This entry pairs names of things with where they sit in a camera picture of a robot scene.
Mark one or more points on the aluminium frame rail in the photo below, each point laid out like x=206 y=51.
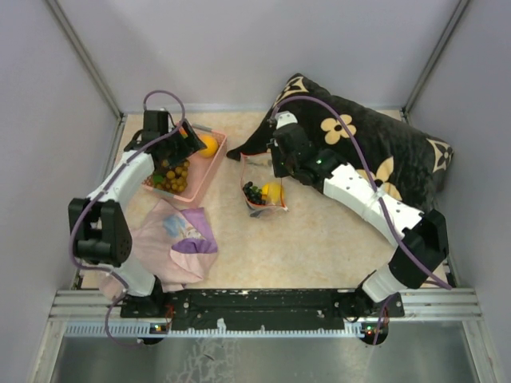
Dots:
x=423 y=305

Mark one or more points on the clear zip bag orange zipper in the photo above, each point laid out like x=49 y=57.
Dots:
x=258 y=169

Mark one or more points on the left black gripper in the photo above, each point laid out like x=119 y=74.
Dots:
x=190 y=144

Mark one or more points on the dark grape bunch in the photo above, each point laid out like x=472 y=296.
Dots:
x=253 y=194

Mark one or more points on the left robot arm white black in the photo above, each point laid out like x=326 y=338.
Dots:
x=100 y=238

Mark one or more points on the orange fruit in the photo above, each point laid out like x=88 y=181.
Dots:
x=211 y=146

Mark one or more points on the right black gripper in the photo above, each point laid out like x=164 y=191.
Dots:
x=278 y=171

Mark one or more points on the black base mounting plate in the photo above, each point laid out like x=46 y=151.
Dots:
x=274 y=309

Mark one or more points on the pink plastic basket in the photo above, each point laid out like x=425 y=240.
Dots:
x=200 y=173

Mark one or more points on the pink purple cloth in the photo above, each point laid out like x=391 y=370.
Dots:
x=172 y=247

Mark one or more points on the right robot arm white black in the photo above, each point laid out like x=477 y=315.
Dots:
x=420 y=239

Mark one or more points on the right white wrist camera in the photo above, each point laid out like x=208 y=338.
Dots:
x=285 y=118

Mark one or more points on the black pillow cream flowers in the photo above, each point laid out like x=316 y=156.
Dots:
x=409 y=164

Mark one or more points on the yellow lemon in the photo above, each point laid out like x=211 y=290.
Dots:
x=272 y=193

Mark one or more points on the white slotted cable duct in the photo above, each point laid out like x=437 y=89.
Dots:
x=156 y=330

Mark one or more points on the brown longan bunch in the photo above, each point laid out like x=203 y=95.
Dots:
x=171 y=178

